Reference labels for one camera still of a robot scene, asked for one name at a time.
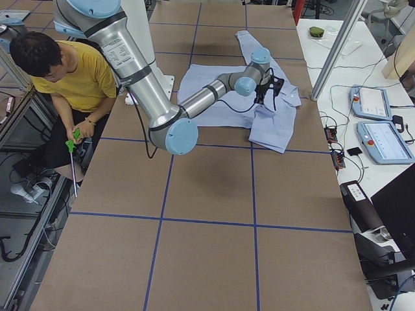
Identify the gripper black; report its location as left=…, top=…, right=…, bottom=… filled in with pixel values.
left=255, top=74, right=273, bottom=97

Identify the blue striped button shirt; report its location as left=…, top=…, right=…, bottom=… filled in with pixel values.
left=176, top=30, right=303, bottom=154

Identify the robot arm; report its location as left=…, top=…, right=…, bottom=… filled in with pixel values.
left=54, top=0, right=274, bottom=155

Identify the olive green pouch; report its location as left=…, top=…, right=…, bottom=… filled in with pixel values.
left=309, top=26, right=325, bottom=38

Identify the far teach pendant tablet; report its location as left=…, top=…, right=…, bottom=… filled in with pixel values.
left=349, top=85, right=392, bottom=121

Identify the teach pendant tablet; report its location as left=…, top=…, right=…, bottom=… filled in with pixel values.
left=349, top=85, right=392, bottom=121
left=356, top=121, right=414, bottom=165

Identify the black smartphone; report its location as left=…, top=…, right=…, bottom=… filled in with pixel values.
left=347, top=147, right=362, bottom=156

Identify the near teach pendant tablet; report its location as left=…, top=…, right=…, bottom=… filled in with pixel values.
left=356, top=121, right=414, bottom=165

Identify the person in yellow shirt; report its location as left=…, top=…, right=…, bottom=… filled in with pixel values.
left=10, top=32, right=117, bottom=183

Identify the aluminium frame post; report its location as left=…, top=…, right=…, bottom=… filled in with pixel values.
left=311, top=0, right=367, bottom=101

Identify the green handled grabber tool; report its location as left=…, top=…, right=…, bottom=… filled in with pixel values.
left=65, top=128, right=80, bottom=198

